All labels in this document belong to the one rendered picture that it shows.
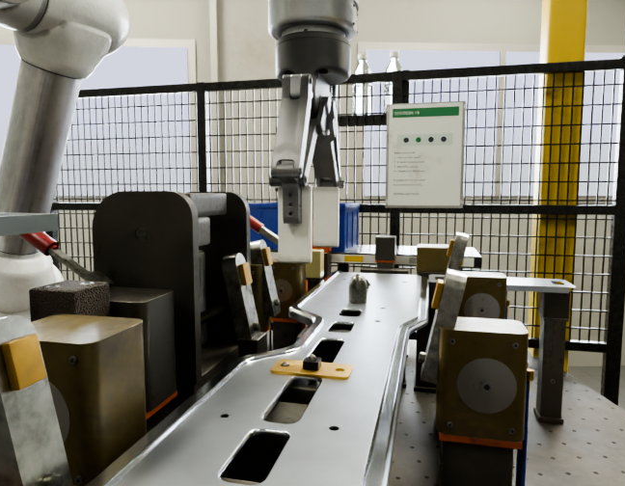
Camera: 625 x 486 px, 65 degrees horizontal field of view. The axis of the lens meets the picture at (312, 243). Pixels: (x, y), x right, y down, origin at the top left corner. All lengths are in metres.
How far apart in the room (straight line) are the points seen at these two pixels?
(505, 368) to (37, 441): 0.42
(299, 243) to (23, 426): 0.24
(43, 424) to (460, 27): 3.35
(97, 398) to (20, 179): 0.71
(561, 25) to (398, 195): 0.64
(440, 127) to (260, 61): 1.96
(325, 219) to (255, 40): 2.81
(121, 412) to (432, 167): 1.22
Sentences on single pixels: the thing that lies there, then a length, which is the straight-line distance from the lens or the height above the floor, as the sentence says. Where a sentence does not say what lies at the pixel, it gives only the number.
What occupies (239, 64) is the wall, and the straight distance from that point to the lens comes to 3.30.
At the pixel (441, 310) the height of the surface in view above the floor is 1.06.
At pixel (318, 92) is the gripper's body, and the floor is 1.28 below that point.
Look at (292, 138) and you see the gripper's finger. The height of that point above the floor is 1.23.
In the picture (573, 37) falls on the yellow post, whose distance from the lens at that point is 1.64.
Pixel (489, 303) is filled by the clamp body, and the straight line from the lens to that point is 0.89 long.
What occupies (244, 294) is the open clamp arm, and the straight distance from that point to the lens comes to 0.68.
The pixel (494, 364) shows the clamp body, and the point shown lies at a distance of 0.55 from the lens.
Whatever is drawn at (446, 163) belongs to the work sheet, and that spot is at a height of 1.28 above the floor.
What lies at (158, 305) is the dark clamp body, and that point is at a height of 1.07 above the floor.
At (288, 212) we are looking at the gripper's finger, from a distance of 0.42.
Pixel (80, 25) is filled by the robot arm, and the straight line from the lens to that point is 0.97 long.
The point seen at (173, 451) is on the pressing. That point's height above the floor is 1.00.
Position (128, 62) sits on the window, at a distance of 3.41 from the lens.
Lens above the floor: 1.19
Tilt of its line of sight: 6 degrees down
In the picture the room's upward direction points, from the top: straight up
